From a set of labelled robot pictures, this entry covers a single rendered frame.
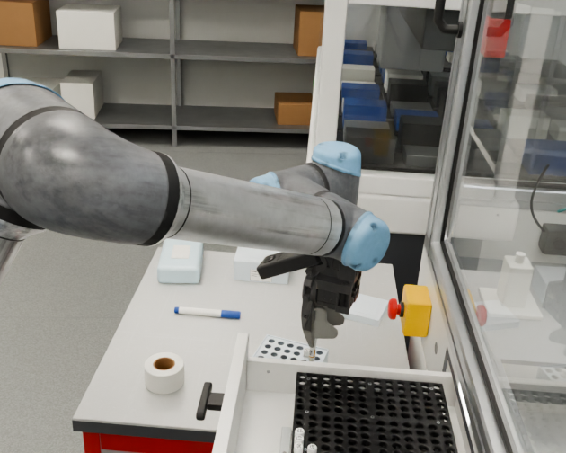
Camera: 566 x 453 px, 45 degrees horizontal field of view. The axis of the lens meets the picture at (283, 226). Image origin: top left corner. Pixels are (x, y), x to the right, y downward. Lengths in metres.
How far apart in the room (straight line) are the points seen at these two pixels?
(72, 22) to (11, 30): 0.40
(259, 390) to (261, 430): 0.09
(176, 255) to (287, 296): 0.27
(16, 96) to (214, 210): 0.22
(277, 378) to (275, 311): 0.37
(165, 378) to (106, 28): 3.56
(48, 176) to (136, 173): 0.08
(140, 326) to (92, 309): 1.50
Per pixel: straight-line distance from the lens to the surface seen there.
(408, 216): 1.73
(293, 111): 4.69
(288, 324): 1.42
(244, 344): 1.07
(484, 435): 0.89
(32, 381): 2.58
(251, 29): 4.99
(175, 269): 1.54
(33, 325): 2.86
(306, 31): 4.58
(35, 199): 0.65
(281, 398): 1.12
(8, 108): 0.72
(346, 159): 1.01
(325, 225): 0.83
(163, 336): 1.39
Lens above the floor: 1.55
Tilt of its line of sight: 26 degrees down
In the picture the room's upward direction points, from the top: 3 degrees clockwise
